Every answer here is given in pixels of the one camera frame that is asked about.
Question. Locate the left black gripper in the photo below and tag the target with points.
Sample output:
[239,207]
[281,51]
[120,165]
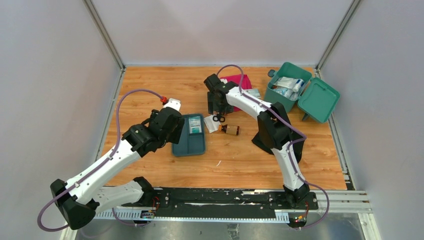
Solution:
[175,136]

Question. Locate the clear bag of items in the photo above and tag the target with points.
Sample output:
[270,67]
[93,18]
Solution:
[290,94]

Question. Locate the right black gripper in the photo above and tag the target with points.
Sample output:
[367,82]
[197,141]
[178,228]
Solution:
[212,106]

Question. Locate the brown orange-cap bottle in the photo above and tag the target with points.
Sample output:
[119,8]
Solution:
[228,129]

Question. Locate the small white blue tube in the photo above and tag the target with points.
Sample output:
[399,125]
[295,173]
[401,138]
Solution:
[298,85]

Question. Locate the black cloth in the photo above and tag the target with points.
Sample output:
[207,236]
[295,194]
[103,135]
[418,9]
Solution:
[297,147]

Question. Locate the white gauze pack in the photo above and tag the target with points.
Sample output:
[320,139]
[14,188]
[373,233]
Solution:
[285,82]

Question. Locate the white paper sachet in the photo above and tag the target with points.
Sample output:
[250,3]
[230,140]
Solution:
[211,123]

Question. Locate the white teal dressing packet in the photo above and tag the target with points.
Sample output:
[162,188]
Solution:
[195,125]

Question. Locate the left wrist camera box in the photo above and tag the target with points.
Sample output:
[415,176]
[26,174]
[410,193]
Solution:
[173,104]

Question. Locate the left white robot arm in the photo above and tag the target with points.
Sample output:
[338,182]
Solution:
[80,198]

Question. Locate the teal divided tray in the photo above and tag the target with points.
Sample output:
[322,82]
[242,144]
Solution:
[190,144]

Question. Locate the black handled scissors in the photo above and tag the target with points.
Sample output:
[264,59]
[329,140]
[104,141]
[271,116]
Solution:
[218,117]

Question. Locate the white card label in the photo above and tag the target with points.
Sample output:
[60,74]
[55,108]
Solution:
[254,92]

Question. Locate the teal medicine box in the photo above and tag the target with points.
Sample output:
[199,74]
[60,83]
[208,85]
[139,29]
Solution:
[316,98]

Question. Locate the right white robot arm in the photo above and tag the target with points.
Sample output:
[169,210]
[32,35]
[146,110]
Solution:
[274,130]

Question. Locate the pink folded cloth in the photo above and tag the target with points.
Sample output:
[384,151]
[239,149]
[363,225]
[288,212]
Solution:
[243,84]

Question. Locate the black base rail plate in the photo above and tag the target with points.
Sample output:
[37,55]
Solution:
[223,203]

